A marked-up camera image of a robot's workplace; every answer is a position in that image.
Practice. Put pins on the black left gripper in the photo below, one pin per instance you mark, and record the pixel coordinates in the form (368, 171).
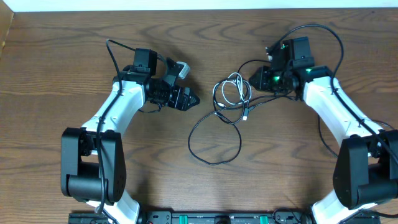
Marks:
(183, 106)

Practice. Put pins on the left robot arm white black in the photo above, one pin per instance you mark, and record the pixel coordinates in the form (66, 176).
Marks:
(93, 168)

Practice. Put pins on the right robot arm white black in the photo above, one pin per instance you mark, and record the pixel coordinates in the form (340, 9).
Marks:
(366, 168)

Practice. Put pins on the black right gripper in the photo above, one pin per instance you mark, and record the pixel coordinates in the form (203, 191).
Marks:
(262, 83)

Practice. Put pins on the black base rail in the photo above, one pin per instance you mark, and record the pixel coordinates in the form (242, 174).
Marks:
(165, 217)

